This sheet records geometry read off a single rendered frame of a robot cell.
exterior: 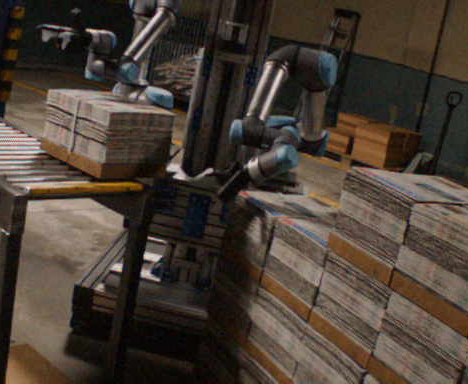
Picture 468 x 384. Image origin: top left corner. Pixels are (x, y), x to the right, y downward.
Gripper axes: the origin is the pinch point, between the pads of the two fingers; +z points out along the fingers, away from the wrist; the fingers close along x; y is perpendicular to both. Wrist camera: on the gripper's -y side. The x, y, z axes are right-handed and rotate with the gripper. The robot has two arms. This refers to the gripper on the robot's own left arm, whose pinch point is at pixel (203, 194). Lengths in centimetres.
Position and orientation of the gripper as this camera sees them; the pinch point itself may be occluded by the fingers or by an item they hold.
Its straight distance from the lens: 246.5
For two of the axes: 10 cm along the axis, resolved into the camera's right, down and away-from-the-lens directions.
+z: -7.4, 3.0, 6.0
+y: 3.6, -5.7, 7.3
